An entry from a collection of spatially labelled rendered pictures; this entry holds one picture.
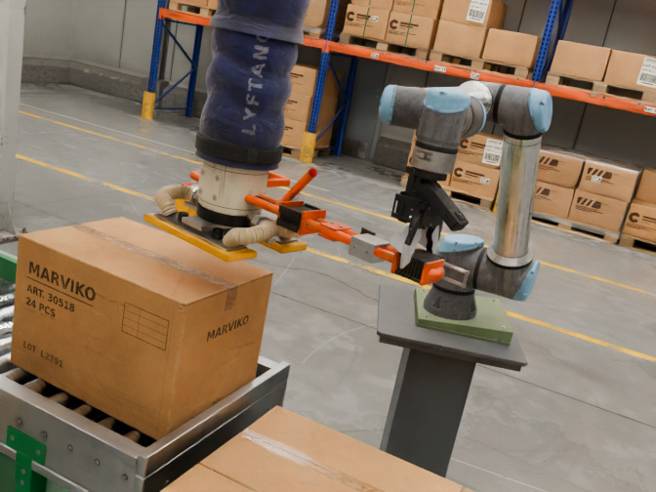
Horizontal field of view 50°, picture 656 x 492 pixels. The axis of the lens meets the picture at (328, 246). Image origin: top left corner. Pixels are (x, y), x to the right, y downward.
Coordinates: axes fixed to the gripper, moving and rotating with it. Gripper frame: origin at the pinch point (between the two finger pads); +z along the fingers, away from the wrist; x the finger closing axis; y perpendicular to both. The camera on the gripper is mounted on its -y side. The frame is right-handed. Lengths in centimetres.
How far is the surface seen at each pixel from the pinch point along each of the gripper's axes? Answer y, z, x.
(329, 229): 22.9, -0.5, 3.6
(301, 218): 30.9, -1.0, 4.9
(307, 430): 33, 66, -17
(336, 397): 101, 120, -125
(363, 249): 12.2, 0.6, 3.7
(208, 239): 52, 11, 14
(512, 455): 23, 120, -159
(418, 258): -1.7, -2.2, 3.3
